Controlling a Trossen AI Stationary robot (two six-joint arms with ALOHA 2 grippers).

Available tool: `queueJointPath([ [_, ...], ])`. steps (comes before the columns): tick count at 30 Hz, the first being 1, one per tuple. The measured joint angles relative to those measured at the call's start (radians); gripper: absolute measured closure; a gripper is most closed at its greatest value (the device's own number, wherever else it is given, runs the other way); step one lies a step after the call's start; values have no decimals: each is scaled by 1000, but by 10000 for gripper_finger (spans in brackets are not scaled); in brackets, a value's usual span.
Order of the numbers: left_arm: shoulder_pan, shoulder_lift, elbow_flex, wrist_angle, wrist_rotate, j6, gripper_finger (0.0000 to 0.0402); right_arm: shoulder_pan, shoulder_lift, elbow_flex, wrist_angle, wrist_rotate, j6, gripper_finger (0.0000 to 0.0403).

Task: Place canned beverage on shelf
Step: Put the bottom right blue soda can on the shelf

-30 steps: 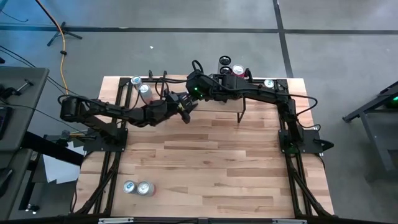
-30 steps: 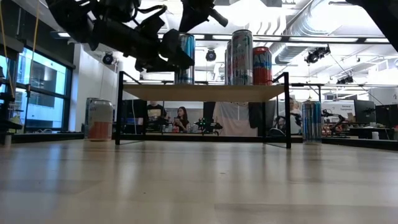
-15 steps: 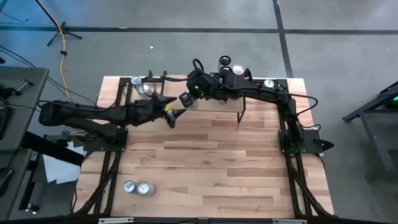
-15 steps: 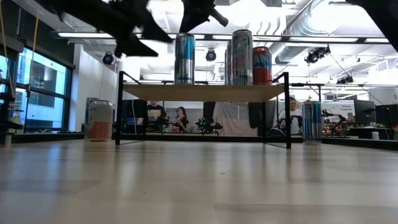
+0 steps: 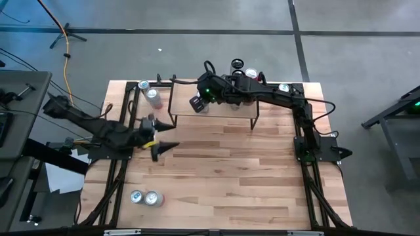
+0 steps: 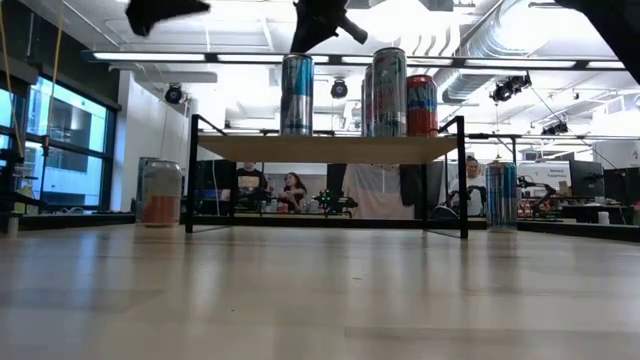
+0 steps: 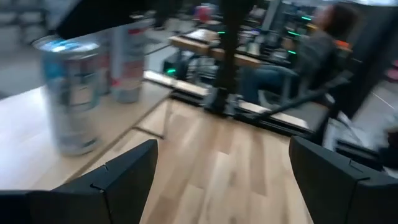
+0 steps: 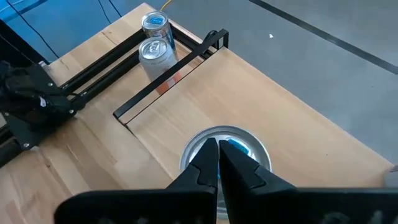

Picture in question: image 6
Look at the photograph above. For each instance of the black aluminium rail frame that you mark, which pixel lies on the black aluminium rail frame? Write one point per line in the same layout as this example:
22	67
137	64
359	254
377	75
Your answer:
75	220

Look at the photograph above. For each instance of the white Celsius Peach Vibe can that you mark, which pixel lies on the white Celsius Peach Vibe can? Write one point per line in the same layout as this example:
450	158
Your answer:
367	105

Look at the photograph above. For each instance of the white hanging cloth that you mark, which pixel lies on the white hanging cloth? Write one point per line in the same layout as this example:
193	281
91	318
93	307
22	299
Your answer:
380	192

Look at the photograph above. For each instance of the white sign board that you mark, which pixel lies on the white sign board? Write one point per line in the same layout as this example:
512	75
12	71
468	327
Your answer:
555	175

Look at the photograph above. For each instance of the red Fanta can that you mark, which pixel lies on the red Fanta can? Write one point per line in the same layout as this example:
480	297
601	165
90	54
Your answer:
422	107

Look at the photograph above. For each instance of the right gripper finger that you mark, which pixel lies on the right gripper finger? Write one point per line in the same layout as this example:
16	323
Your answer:
315	20

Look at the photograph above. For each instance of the black ceiling spotlight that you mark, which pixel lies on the black ceiling spotlight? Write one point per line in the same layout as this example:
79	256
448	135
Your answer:
339	89
556	128
173	93
510	87

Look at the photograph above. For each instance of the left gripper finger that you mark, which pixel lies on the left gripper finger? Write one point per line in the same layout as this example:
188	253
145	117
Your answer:
150	10

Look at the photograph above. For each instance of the white cup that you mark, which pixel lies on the white cup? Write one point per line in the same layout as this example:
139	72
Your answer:
603	217

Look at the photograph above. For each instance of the white orange beverage can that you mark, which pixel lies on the white orange beverage can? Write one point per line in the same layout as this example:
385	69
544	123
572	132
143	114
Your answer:
161	192

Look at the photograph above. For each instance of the black background robot arm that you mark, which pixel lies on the black background robot arm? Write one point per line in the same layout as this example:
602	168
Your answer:
537	192

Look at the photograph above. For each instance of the silver ventilation duct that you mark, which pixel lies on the silver ventilation duct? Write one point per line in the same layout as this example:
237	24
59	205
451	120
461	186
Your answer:
505	30

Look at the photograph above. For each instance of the white Celsius can palm print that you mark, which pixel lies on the white Celsius can palm print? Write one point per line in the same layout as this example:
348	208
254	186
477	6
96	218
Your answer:
390	95

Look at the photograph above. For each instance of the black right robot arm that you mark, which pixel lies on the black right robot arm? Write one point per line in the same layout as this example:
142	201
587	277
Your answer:
620	25

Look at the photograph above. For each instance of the wooden shelf black frame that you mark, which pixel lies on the wooden shelf black frame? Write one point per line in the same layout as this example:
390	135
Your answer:
325	150

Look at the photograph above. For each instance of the background robot green lights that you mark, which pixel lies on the background robot green lights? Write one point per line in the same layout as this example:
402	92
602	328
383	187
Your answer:
332	202

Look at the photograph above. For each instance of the person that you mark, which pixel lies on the person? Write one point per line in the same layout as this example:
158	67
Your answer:
294	192
472	190
250	182

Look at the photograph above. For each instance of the black computer monitor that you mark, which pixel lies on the black computer monitor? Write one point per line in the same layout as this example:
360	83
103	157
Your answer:
215	177
622	186
586	177

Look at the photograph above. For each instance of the overhead light bar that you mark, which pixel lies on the overhead light bar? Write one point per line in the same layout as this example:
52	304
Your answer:
150	56

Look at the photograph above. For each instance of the large glass window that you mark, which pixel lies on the large glass window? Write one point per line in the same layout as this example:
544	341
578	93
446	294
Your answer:
75	150

